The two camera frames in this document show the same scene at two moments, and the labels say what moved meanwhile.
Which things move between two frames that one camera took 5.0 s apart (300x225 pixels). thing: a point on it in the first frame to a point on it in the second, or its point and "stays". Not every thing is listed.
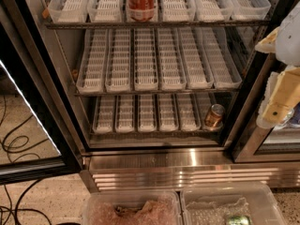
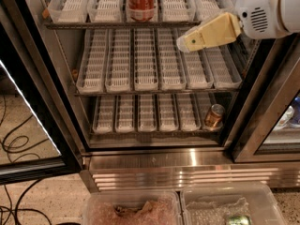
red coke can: (141, 3) stays
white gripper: (289, 40) to (257, 12)
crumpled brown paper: (148, 209) stays
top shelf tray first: (69, 4) stays
